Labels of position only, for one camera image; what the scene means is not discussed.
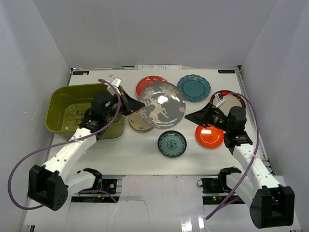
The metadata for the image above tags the dark red rimmed plate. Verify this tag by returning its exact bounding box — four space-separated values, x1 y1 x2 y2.
210 90 246 116

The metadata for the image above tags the left black table label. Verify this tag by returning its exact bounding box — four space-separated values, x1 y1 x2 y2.
72 71 89 75

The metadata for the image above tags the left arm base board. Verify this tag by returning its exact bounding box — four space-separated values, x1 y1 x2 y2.
71 178 121 203

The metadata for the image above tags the blue patterned small plate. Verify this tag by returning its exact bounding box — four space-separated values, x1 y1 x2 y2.
157 130 187 158

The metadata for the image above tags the grey plate with white deer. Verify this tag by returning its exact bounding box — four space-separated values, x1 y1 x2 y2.
139 82 186 129

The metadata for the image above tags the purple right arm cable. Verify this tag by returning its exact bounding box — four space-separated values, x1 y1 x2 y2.
205 91 260 220

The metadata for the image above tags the red plate with teal flower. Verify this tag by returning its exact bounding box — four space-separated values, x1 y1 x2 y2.
136 75 167 97

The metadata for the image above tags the black table label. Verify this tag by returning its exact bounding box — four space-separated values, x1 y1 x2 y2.
72 71 89 75
218 70 235 74

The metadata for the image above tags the teal scalloped plate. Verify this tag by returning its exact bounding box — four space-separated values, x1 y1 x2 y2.
177 74 211 102

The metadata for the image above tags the green plastic bin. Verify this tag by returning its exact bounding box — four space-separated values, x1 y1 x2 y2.
45 83 124 141

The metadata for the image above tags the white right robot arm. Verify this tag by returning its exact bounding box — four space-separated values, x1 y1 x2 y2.
185 103 295 229

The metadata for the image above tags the right black table label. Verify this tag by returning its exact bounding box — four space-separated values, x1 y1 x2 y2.
218 70 235 74

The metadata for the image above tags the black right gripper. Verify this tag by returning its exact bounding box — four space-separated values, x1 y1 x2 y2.
184 103 232 133

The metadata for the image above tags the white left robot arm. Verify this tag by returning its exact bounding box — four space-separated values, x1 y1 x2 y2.
28 91 145 211

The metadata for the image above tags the small cream plate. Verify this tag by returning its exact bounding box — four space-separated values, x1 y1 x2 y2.
128 111 153 132

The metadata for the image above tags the orange plate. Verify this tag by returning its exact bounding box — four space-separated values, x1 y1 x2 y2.
195 126 224 148

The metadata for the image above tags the right arm base board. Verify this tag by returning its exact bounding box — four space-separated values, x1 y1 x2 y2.
197 176 231 205

